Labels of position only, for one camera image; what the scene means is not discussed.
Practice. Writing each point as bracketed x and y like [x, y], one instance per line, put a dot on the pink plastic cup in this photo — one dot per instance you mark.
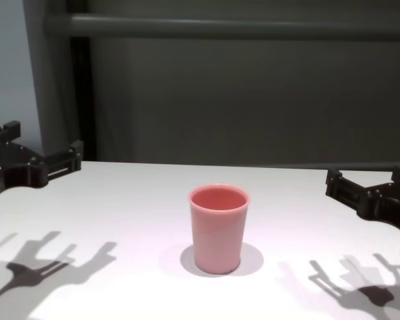
[216, 240]

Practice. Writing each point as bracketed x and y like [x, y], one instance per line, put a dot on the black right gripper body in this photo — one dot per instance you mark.
[393, 210]

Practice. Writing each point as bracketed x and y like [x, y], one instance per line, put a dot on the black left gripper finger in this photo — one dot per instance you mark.
[11, 128]
[61, 163]

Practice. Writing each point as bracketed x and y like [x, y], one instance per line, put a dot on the black vertical post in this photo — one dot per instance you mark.
[83, 100]

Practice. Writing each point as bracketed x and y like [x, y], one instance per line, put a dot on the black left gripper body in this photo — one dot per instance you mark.
[6, 166]

